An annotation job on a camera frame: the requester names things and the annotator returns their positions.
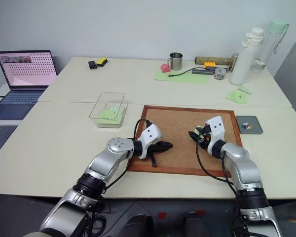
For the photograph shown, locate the green sticky note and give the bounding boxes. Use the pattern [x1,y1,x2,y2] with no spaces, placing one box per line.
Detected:
[188,125,206,144]

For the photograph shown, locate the metal mug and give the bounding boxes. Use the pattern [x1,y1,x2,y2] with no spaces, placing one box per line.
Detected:
[166,52,184,71]

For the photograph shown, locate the plain green note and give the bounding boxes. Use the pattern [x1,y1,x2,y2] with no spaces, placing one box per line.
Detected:
[237,85,254,95]

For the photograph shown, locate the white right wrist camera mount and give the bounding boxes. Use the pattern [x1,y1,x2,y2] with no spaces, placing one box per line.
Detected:
[204,116,225,149]

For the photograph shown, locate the large green paper sheet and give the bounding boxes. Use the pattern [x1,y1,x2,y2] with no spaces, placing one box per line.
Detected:
[153,69,210,84]

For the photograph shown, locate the perforated dark panel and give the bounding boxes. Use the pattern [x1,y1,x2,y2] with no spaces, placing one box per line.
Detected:
[0,124,19,162]

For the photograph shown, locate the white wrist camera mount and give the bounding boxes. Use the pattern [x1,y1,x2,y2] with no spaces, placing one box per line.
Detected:
[138,124,162,159]
[204,116,225,149]

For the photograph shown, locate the yellow and black sponge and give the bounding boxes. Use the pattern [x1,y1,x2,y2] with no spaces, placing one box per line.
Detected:
[96,57,109,68]

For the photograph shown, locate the round clear pin container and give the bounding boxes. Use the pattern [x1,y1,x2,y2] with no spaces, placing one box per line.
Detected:
[214,68,226,80]

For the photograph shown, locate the green notes pile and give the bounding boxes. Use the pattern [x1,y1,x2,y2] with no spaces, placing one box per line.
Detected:
[96,104,127,124]

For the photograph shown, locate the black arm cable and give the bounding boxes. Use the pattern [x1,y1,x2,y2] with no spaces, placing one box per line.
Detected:
[195,142,239,198]
[102,118,152,196]

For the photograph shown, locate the wood-framed cork board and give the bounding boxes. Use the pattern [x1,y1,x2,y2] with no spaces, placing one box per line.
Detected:
[127,105,244,177]

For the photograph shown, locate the clear plastic box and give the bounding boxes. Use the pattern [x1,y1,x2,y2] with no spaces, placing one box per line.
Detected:
[89,92,128,129]

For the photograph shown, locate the white water bottle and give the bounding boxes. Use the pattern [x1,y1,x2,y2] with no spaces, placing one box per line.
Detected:
[229,27,265,86]

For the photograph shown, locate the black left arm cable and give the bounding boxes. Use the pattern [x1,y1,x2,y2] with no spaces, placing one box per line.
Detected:
[102,118,152,196]

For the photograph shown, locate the gray square tray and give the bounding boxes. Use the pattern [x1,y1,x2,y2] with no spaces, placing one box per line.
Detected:
[235,115,264,135]

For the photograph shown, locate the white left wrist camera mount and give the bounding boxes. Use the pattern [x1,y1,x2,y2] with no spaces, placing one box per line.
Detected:
[138,124,162,159]

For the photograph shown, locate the clear bottle green lid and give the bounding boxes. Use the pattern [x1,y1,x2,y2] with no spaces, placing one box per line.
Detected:
[249,19,290,75]

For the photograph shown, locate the gray USB hub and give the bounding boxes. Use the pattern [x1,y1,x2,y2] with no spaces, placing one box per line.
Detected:
[191,68,214,75]

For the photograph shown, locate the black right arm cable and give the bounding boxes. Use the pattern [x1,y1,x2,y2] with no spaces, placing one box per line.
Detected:
[195,142,239,198]

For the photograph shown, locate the dark rounded shape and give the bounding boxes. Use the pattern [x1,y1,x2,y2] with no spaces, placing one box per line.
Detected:
[120,214,155,237]

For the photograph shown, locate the green notes with print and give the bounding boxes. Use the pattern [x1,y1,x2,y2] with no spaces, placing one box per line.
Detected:
[225,89,249,104]

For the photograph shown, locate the open laptop computer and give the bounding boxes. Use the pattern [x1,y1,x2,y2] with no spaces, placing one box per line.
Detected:
[0,50,58,121]

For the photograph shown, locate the metal bar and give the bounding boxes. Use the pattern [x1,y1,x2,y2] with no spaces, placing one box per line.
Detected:
[227,52,239,73]

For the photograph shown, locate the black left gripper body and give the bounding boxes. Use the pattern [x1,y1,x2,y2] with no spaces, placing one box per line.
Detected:
[148,141,164,156]

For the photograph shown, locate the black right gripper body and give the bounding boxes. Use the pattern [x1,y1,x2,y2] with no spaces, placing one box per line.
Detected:
[196,124,212,149]

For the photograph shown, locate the black USB cable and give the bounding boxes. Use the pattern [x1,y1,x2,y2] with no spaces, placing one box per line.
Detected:
[168,67,206,78]

